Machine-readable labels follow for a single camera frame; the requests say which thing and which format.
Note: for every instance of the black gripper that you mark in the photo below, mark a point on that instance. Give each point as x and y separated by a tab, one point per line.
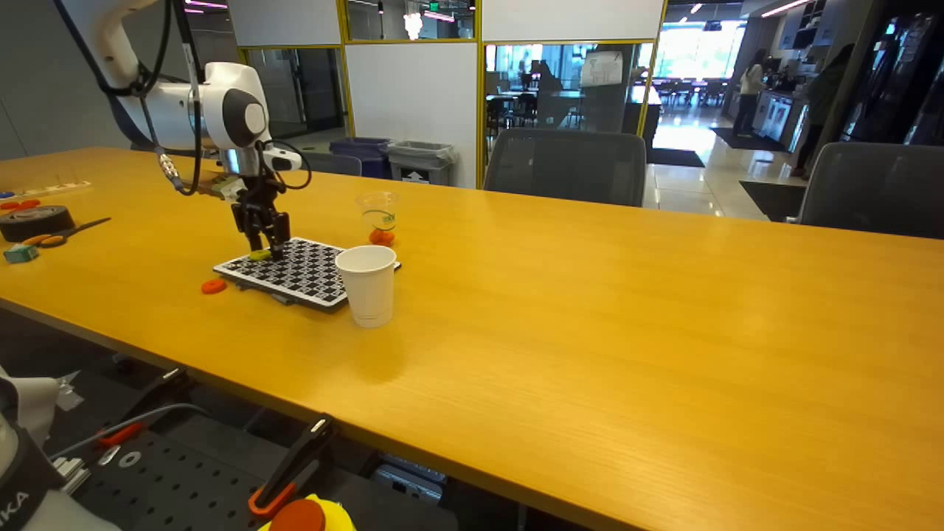
253	213

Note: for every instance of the round yellow block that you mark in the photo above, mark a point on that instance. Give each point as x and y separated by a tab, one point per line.
258	255

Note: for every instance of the round orange block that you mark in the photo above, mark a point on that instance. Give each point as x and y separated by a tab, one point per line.
382	237
212	288

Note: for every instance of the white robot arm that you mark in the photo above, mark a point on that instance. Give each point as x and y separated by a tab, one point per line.
205	122

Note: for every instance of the white paper cup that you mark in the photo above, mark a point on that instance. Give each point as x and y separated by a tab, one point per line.
370	281

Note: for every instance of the clear plastic cup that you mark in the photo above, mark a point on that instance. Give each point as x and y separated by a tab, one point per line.
377	210

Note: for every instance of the checkered marker board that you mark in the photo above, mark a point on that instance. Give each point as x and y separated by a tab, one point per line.
304	274

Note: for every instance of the black perforated side table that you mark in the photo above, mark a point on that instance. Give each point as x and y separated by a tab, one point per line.
202	473

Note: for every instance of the yellow emergency stop button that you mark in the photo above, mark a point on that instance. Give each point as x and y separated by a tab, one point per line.
311	514

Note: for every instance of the grey office chair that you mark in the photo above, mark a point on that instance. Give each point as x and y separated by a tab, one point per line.
877	187
571	163

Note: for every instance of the orange handled tool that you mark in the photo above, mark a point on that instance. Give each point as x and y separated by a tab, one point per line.
289	473

